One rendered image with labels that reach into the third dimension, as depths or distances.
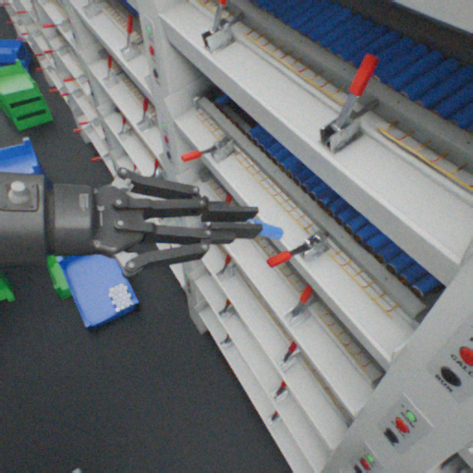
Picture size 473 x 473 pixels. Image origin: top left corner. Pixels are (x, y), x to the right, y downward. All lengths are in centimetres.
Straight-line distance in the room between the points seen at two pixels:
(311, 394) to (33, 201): 68
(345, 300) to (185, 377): 103
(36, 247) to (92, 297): 129
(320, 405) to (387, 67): 64
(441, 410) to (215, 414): 103
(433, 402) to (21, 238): 45
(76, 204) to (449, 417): 44
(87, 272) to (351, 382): 125
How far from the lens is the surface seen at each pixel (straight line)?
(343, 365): 73
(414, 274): 57
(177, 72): 83
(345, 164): 44
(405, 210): 41
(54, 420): 158
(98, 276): 173
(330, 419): 90
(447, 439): 55
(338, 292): 57
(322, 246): 59
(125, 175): 48
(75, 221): 42
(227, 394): 149
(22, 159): 195
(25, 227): 42
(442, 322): 44
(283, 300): 77
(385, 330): 55
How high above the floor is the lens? 141
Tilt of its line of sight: 49 degrees down
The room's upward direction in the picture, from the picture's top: straight up
